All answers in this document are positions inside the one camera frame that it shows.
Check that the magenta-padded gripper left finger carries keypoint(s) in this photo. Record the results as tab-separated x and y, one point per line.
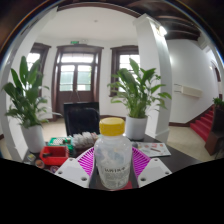
70	171

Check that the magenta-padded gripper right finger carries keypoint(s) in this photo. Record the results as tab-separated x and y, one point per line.
154	170

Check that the clear bottle with yellow cap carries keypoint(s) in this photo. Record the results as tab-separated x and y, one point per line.
113	160

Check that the small round printed sticker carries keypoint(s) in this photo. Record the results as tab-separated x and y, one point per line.
31	157
54	169
40	163

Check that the printed magazine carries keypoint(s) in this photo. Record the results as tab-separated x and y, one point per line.
153	149

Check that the red plastic box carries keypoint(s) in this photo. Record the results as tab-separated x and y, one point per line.
55	156

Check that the green plastic box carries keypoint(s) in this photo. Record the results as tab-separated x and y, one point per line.
60	141

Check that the flat round red coaster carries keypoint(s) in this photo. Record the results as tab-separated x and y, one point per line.
126	186

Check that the black chair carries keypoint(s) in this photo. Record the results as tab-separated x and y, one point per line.
81	118

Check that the potted plant in white pot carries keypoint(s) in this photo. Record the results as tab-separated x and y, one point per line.
138	93
28	96

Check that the green exit sign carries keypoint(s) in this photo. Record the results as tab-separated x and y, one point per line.
75	42

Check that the white wall heater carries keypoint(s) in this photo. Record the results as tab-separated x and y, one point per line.
192	90

